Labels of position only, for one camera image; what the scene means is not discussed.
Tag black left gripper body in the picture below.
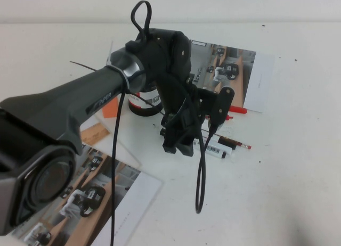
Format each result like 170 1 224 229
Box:
159 96 204 147

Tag grey marker with barcode label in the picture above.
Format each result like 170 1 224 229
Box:
193 139 230 161

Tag black mesh pen holder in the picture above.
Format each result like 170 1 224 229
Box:
127 84 163 118

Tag red marker pen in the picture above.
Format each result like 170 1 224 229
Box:
228 105 248 115

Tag white marker with black cap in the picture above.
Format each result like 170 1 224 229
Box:
198 130 238 151

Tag pencil with red eraser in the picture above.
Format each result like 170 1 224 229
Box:
201 127 253 150

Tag orange foam block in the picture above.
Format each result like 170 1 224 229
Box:
102 98 120 119

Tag brochure with robot photo cover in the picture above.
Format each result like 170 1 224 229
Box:
189 39 275 114
9 142 164 246

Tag brochure with pale blue cover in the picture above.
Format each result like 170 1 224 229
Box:
79 107 142 168

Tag white zip tie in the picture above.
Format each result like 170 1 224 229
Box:
105 40 131 89

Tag black zip tie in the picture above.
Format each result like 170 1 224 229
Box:
69 60 97 71

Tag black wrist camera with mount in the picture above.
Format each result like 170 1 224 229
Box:
197 86 236 127

